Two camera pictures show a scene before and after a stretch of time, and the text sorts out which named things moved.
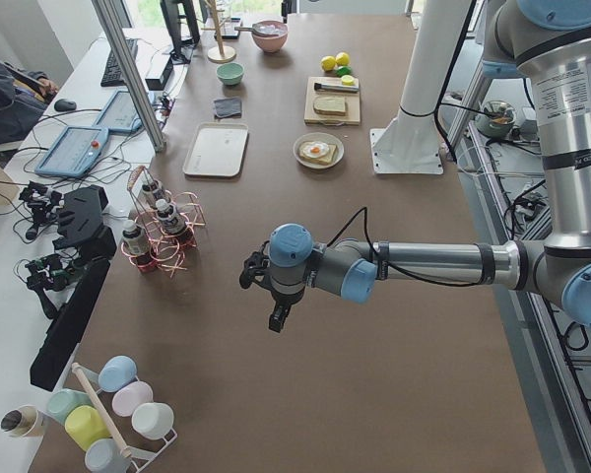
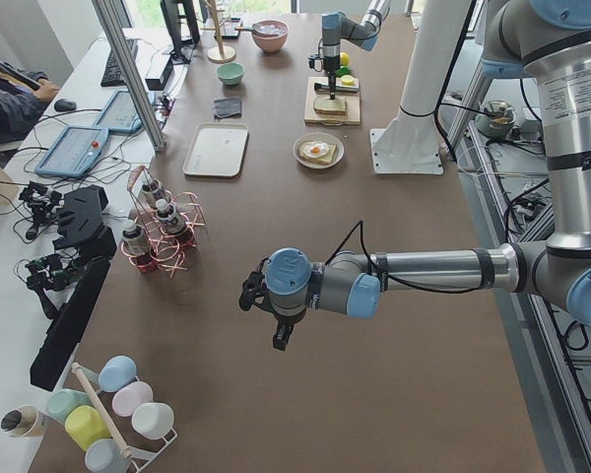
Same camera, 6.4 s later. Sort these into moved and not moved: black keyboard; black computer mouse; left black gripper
Moved: left black gripper
Not moved: black computer mouse; black keyboard
